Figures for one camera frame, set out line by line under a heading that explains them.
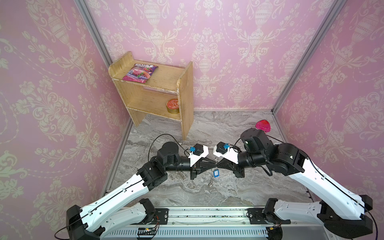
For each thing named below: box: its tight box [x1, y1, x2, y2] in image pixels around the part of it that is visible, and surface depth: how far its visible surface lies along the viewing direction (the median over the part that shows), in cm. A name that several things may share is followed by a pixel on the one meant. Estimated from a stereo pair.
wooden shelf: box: [108, 52, 194, 141], surface depth 85 cm
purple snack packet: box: [122, 64, 159, 84], surface depth 77 cm
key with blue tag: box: [213, 168, 220, 178], surface depth 62 cm
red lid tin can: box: [166, 98, 180, 115], surface depth 92 cm
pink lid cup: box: [255, 119, 271, 133], surface depth 102 cm
